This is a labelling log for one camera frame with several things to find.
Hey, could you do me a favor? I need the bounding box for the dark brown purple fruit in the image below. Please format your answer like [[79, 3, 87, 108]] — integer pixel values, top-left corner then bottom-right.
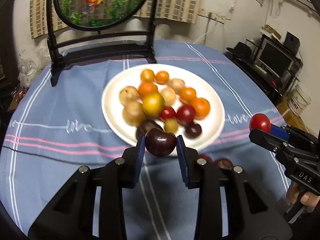
[[145, 128, 177, 157]]

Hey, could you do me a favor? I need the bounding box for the small dark plum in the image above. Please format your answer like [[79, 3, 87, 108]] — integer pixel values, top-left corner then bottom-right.
[[184, 122, 202, 139]]

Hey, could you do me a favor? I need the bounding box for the small olive yellow fruit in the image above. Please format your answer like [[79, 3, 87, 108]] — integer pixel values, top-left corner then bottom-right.
[[164, 119, 179, 134]]

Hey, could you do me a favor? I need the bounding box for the tan oblong fruit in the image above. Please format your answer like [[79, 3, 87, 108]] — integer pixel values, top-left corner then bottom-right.
[[122, 101, 146, 127]]

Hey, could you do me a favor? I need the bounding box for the small red cherry tomato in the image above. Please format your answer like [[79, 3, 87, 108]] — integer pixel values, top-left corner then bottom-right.
[[159, 106, 176, 122]]

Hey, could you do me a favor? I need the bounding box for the yellow green tomato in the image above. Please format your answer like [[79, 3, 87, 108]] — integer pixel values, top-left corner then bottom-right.
[[143, 92, 165, 118]]

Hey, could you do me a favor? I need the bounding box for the small brown fruit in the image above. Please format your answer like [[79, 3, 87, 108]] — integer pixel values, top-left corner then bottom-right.
[[119, 86, 140, 106]]

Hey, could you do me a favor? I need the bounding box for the small tan fruit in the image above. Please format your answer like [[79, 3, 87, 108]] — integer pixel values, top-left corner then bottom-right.
[[160, 87, 176, 106]]

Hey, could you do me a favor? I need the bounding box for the pale yellow potato fruit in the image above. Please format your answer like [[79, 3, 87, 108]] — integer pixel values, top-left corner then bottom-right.
[[167, 78, 185, 94]]

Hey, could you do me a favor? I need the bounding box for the yellow orange tomato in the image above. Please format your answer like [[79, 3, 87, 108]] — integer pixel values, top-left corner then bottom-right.
[[140, 69, 155, 82]]

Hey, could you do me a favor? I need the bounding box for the small orange tangerine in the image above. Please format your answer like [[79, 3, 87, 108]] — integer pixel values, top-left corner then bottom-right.
[[155, 70, 170, 85]]

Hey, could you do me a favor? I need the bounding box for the large dark red plum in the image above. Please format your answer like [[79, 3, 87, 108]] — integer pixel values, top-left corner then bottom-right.
[[199, 154, 214, 163]]

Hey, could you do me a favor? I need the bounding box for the dark maroon wrinkled fruit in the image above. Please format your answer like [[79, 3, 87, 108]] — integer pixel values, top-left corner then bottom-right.
[[214, 158, 234, 170]]

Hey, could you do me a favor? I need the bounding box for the person's right hand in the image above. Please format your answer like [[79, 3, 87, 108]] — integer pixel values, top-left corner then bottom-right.
[[286, 181, 319, 213]]

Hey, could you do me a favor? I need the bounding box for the white plastic bucket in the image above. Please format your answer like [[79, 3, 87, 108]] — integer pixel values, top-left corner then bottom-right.
[[287, 85, 311, 116]]

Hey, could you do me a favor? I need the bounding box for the computer monitor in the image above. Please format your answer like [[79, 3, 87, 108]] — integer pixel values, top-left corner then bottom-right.
[[257, 39, 293, 77]]

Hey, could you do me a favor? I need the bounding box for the white oval plate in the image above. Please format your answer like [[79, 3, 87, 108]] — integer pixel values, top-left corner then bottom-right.
[[101, 64, 225, 150]]

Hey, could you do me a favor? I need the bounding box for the blue striped tablecloth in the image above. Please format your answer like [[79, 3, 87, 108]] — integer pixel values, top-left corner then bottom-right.
[[1, 41, 290, 235]]

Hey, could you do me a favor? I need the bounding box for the round goldfish screen ornament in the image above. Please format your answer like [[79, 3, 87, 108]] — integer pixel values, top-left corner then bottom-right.
[[46, 0, 157, 86]]

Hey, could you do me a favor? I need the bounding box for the black cable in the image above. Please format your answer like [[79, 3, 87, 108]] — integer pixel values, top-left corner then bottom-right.
[[0, 144, 131, 160]]

